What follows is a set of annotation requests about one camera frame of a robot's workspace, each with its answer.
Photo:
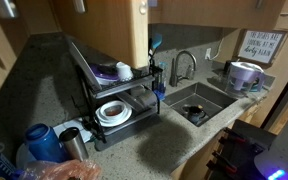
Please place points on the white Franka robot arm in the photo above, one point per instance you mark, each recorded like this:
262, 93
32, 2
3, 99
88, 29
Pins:
284, 156

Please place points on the white mug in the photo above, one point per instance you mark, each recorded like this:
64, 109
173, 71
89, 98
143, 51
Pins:
148, 98

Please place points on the blue dish soap bottle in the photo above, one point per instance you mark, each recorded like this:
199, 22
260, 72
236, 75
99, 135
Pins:
160, 91

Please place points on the translucent plastic container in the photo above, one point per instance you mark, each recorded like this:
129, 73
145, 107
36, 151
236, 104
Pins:
129, 98

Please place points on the black two-tier dish rack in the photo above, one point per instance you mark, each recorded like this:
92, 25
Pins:
124, 85

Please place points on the black utensil holder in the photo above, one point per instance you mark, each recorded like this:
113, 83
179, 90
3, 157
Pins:
154, 71

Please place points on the small white cup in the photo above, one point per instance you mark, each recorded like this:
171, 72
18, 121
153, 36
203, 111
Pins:
124, 70

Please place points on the brushed steel faucet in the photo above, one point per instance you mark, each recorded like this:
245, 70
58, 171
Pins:
180, 66

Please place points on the purple bowl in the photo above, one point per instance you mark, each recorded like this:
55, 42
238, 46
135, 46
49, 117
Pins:
102, 75

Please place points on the grey drying mat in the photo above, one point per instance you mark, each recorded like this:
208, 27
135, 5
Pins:
127, 135

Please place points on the blue spatula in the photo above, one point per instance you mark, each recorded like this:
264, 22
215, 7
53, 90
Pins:
156, 41

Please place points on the black mug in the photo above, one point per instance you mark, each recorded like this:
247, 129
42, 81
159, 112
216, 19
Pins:
195, 115

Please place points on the large white dinner plate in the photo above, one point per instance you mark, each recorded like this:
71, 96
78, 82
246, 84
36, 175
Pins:
84, 63

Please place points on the stainless steel sink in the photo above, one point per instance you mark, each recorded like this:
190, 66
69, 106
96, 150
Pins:
214, 96

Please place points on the white paper sheet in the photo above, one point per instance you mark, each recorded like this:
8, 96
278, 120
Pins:
67, 128

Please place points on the black round container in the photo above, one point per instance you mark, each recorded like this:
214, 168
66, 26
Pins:
228, 65

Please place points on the stainless steel tumbler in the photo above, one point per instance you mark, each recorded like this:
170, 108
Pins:
74, 143

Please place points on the black red bar clamp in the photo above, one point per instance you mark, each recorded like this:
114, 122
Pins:
224, 163
232, 136

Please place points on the water filter pitcher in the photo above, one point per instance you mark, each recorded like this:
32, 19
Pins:
244, 78

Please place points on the blue water bottle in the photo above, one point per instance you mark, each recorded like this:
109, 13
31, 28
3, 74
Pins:
45, 143

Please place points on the black robot mounting stand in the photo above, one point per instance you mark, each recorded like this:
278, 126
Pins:
244, 146

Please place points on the orange plastic bag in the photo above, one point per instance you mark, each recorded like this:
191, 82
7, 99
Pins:
60, 171

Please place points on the framed text sign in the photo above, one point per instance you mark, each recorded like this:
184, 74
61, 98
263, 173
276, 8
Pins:
262, 46

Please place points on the small white plate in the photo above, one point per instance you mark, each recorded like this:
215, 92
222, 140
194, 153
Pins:
21, 156

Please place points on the white wall outlet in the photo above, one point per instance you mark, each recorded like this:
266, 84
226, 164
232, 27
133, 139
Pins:
208, 53

